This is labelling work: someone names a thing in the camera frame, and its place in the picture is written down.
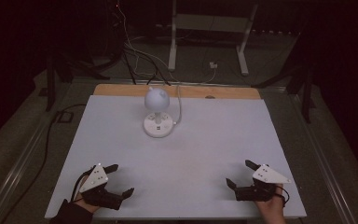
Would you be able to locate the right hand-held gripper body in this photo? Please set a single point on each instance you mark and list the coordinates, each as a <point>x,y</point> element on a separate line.
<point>262,183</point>

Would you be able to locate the white table cover sheet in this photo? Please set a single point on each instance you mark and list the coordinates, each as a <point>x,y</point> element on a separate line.
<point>183,161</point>

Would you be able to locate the white plug adapter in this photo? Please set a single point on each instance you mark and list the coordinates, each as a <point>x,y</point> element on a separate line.
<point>213,65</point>

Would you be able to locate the person's left hand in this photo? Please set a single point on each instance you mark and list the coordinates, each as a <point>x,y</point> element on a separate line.
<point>85,204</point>

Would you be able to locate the black square floor plate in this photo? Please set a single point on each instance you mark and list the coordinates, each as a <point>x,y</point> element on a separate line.
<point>64,117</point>

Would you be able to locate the person's right hand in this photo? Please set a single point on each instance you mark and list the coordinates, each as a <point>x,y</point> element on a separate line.
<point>272,207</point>

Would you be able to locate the black tripod stand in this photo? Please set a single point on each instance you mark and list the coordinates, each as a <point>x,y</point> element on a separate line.
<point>304,84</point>
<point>59,71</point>

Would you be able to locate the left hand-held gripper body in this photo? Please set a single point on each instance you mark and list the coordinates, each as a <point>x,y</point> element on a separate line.
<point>98,196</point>

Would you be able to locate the grey metal stand frame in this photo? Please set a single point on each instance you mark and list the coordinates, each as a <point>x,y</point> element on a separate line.
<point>211,23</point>

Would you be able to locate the white mushroom table lamp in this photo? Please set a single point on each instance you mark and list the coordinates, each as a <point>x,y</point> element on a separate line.
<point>157,115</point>

